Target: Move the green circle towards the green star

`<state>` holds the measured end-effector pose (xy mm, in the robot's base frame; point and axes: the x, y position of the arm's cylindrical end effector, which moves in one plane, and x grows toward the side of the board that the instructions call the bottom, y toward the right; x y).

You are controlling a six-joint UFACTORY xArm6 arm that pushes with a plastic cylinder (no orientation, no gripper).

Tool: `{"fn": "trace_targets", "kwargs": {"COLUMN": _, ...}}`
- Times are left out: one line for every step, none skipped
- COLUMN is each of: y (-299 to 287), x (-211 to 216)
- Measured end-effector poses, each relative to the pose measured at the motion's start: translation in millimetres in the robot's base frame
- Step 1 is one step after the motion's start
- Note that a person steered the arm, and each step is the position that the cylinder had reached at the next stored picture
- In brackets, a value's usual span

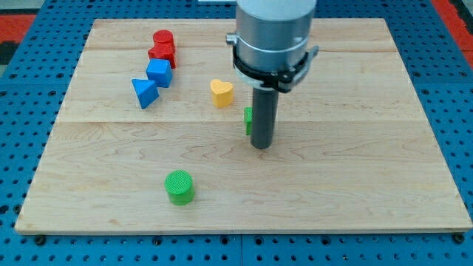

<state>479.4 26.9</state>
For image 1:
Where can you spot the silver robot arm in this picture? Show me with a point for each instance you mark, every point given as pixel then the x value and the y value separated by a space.
pixel 270 41

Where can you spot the green star block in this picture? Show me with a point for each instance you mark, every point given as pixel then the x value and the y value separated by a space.
pixel 248 119

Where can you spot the red star block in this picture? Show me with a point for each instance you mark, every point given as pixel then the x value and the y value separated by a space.
pixel 165 52

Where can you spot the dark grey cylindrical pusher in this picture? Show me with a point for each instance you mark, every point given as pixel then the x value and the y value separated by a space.
pixel 264 109

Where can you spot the yellow heart block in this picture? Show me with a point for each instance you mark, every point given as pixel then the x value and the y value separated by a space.
pixel 222 93

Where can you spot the green cylinder block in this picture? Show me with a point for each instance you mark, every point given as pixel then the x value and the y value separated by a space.
pixel 179 187

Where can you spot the light wooden board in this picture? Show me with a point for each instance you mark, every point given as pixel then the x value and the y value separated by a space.
pixel 352 150

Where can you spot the blue cube block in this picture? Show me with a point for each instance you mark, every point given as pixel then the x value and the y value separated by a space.
pixel 159 71

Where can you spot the blue triangle block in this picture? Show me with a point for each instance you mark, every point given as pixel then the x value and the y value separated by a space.
pixel 146 91

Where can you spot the red cylinder block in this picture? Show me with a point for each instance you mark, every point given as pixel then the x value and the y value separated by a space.
pixel 163 37

